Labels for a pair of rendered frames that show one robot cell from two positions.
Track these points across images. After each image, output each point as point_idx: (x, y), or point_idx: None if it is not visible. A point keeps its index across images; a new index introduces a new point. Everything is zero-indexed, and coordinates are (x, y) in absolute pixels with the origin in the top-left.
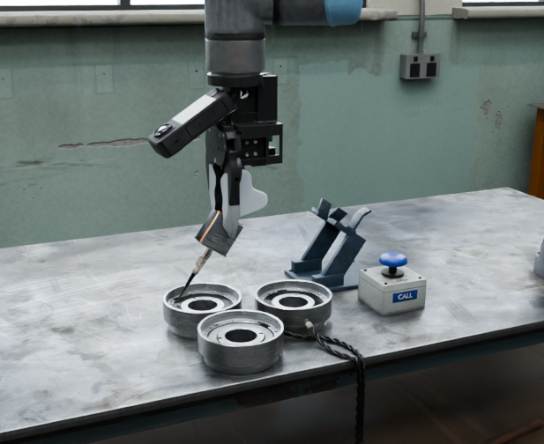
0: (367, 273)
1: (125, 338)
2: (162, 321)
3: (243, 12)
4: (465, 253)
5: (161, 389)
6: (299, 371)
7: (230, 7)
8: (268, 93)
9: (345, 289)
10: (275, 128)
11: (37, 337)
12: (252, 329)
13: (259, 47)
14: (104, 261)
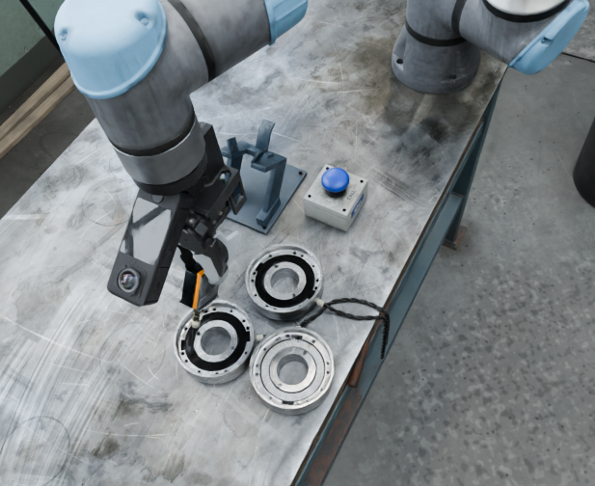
0: (315, 201)
1: (175, 419)
2: (179, 367)
3: (174, 109)
4: (328, 79)
5: (277, 472)
6: (353, 363)
7: (155, 115)
8: (210, 149)
9: (284, 207)
10: (234, 180)
11: (94, 478)
12: (293, 352)
13: (197, 123)
14: (22, 299)
